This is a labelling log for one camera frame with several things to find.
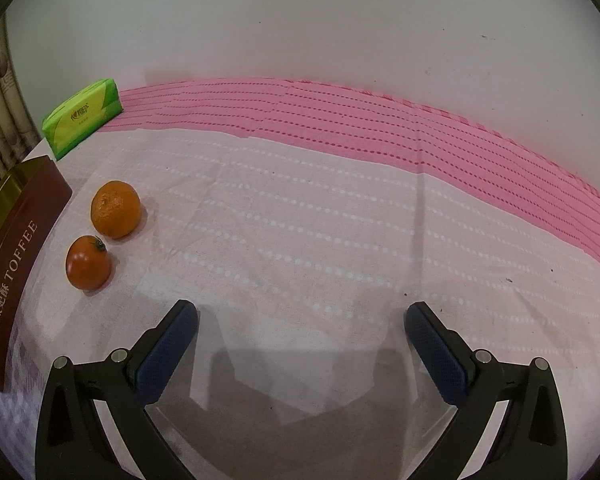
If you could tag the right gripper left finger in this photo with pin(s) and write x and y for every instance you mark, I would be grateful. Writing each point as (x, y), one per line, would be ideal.
(71, 442)

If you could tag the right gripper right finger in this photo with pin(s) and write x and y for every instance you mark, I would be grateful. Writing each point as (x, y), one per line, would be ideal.
(531, 442)

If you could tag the orange mandarin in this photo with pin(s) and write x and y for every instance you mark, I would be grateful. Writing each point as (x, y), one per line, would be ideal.
(116, 210)

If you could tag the far red tomato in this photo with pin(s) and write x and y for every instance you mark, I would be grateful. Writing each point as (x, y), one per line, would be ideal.
(88, 263)

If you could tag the gold toffee tin box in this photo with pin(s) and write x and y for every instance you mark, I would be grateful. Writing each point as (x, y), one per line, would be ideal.
(32, 196)

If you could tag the pink purple checkered tablecloth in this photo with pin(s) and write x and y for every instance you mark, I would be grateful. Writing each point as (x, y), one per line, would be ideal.
(302, 220)

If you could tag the green tissue pack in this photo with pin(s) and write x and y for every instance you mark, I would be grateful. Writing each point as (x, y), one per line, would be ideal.
(79, 116)

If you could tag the beige patterned curtain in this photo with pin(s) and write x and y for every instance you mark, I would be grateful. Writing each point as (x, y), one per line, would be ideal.
(18, 134)

